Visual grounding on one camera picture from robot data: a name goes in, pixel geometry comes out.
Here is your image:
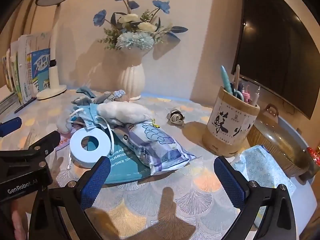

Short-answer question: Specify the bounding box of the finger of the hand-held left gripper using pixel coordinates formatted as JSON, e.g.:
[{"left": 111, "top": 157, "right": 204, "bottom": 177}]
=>
[
  {"left": 0, "top": 117, "right": 22, "bottom": 138},
  {"left": 0, "top": 131, "right": 62, "bottom": 162}
]

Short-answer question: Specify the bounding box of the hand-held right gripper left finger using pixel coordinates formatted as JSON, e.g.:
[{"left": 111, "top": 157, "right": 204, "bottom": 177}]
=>
[{"left": 29, "top": 156, "right": 112, "bottom": 240}]

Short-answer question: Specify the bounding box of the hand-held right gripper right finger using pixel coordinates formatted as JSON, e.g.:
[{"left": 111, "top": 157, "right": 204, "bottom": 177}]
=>
[{"left": 213, "top": 156, "right": 304, "bottom": 240}]

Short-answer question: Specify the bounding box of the pink packet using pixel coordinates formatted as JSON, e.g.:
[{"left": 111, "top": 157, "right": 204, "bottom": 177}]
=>
[{"left": 55, "top": 130, "right": 75, "bottom": 152}]

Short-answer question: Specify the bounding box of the pale blue tape roll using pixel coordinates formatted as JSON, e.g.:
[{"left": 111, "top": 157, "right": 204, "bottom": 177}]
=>
[{"left": 69, "top": 127, "right": 112, "bottom": 169}]

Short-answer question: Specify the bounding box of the white belt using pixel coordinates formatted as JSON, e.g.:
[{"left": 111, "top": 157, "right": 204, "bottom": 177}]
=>
[{"left": 167, "top": 107, "right": 186, "bottom": 126}]

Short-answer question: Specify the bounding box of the person's left hand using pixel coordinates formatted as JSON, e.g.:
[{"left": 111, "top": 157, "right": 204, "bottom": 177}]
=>
[{"left": 10, "top": 209, "right": 28, "bottom": 240}]

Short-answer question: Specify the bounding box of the flat stack of papers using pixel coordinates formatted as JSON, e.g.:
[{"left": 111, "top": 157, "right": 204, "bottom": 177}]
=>
[{"left": 0, "top": 92, "right": 21, "bottom": 117}]

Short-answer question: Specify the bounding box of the black pen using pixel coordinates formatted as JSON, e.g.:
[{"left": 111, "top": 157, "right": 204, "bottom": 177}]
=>
[{"left": 14, "top": 97, "right": 37, "bottom": 113}]

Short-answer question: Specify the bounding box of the blue dotted tissue pack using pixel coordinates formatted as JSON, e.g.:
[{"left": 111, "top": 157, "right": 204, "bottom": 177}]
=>
[{"left": 232, "top": 145, "right": 296, "bottom": 193}]

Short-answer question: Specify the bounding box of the bamboo pen holder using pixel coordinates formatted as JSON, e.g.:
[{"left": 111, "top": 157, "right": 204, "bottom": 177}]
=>
[{"left": 202, "top": 86, "right": 260, "bottom": 157}]

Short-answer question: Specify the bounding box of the white desk lamp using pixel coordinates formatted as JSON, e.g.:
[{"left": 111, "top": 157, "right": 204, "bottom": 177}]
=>
[{"left": 35, "top": 0, "right": 70, "bottom": 101}]

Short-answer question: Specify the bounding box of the blue face mask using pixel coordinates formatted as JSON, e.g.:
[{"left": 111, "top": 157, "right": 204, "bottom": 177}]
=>
[
  {"left": 65, "top": 105, "right": 100, "bottom": 132},
  {"left": 85, "top": 104, "right": 115, "bottom": 160}
]

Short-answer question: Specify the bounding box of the black and white scrunchie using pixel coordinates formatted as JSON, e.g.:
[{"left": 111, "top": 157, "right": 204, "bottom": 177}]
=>
[{"left": 71, "top": 92, "right": 112, "bottom": 105}]

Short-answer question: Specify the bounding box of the row of books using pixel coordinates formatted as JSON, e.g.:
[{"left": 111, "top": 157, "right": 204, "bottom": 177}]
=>
[{"left": 2, "top": 32, "right": 52, "bottom": 105}]

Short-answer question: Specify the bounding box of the grey blue cloth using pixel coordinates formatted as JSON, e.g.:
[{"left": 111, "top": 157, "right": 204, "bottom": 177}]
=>
[{"left": 76, "top": 86, "right": 96, "bottom": 99}]

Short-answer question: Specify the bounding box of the cloud print tissue pack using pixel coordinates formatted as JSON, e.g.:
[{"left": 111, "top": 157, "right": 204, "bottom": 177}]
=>
[{"left": 124, "top": 121, "right": 202, "bottom": 176}]

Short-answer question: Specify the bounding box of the white fluffy plush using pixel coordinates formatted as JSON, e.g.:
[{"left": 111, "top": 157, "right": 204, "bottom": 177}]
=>
[{"left": 96, "top": 102, "right": 153, "bottom": 126}]

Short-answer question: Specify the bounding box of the red shiny wrapper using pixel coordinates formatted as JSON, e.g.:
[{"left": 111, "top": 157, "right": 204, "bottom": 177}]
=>
[{"left": 306, "top": 147, "right": 320, "bottom": 167}]

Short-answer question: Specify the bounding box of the pink pen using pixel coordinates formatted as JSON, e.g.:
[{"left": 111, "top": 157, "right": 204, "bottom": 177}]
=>
[{"left": 242, "top": 85, "right": 251, "bottom": 103}]

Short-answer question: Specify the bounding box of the white pen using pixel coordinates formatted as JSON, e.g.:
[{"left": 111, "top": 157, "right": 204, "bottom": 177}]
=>
[{"left": 251, "top": 86, "right": 261, "bottom": 106}]

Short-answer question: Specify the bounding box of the beige pen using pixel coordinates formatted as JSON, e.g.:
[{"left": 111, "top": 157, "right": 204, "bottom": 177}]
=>
[{"left": 234, "top": 64, "right": 241, "bottom": 90}]

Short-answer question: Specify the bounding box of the white ribbed vase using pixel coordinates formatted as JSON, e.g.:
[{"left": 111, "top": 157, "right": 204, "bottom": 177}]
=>
[{"left": 117, "top": 64, "right": 146, "bottom": 101}]

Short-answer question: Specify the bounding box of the black television screen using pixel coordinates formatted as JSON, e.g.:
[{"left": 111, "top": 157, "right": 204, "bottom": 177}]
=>
[{"left": 234, "top": 0, "right": 320, "bottom": 120}]

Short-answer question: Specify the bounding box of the teal drawstring bag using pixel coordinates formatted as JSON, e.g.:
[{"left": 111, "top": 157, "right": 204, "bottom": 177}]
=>
[{"left": 82, "top": 127, "right": 154, "bottom": 184}]

